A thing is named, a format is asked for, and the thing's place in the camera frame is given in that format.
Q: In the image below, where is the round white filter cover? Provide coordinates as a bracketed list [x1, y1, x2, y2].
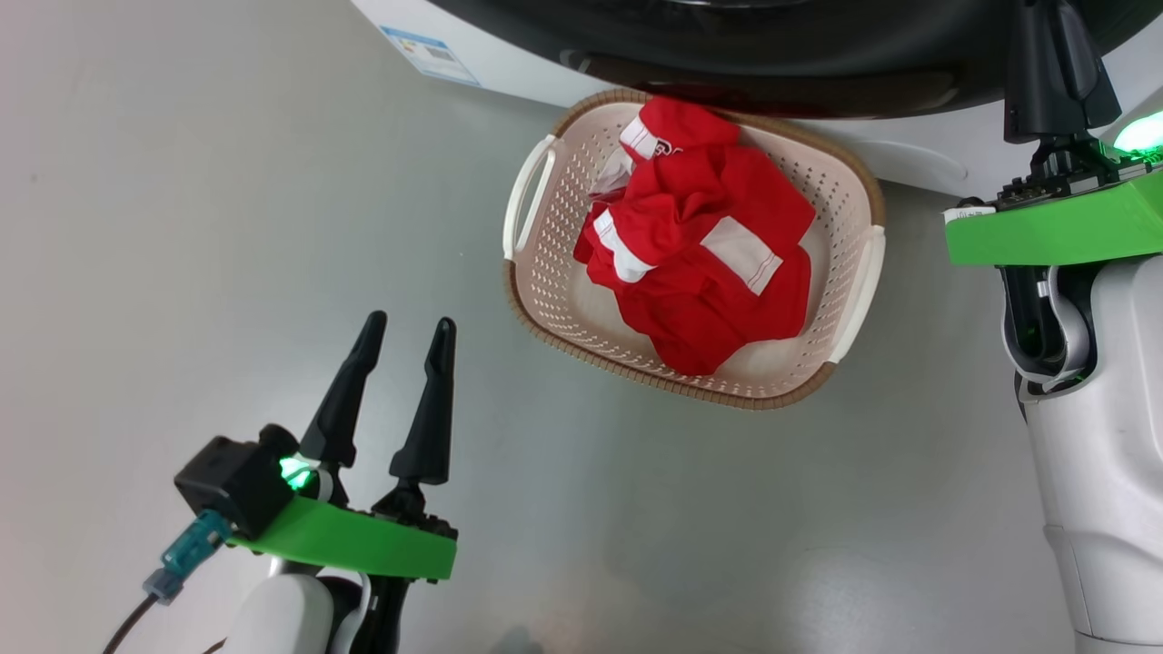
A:
[854, 136, 969, 196]

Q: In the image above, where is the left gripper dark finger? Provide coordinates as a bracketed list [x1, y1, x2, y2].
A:
[300, 311, 388, 505]
[389, 317, 457, 487]

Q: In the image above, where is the blue energy label sticker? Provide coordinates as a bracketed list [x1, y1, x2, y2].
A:
[380, 25, 481, 87]

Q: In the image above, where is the red garment with white stripes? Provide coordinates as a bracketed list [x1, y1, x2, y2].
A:
[572, 95, 817, 377]

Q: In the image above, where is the black left camera cable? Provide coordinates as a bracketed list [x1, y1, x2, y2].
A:
[102, 595, 160, 654]

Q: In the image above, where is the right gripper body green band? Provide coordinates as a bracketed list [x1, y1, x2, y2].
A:
[943, 136, 1163, 267]

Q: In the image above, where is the black round glass washer door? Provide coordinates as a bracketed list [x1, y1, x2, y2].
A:
[427, 0, 1163, 121]

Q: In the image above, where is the cream perforated basket brown rim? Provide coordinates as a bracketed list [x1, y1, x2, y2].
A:
[502, 88, 887, 411]

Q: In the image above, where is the white front-load washing machine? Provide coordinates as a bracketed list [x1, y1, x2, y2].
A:
[350, 0, 1163, 201]

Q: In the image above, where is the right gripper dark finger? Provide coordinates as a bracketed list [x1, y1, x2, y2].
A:
[1059, 0, 1123, 135]
[1004, 0, 1073, 144]

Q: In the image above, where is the teal left camera cable plug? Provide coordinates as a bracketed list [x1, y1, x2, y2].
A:
[144, 510, 233, 605]

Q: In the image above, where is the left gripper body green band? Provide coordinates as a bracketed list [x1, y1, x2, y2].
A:
[227, 486, 458, 654]

